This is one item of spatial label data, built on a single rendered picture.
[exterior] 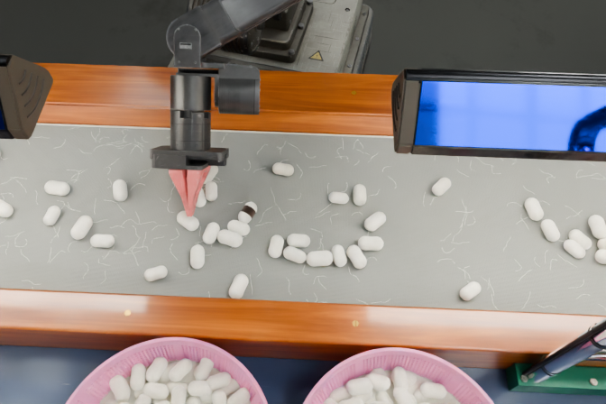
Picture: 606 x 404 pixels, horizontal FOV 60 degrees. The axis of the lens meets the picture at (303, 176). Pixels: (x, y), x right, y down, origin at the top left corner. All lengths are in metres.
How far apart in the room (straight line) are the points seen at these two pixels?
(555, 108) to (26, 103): 0.49
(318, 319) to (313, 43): 0.87
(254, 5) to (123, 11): 1.65
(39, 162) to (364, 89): 0.55
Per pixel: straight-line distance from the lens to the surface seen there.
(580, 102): 0.52
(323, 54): 1.39
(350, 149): 0.87
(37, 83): 0.58
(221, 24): 0.74
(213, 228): 0.79
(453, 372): 0.73
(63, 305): 0.79
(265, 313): 0.72
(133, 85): 0.97
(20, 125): 0.56
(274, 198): 0.82
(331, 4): 1.54
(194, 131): 0.75
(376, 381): 0.73
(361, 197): 0.80
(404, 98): 0.48
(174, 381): 0.74
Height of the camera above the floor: 1.45
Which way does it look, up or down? 58 degrees down
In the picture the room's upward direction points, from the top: straight up
